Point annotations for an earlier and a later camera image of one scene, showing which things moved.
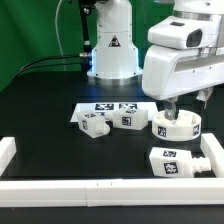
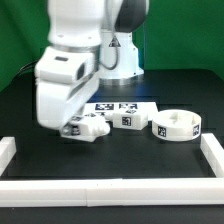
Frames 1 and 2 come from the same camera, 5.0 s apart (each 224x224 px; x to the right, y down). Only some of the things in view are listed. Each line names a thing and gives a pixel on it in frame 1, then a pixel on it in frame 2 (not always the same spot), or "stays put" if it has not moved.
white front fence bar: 114,192 stays put
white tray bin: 186,126 stays put
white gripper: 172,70 to 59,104
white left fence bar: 7,150 stays put
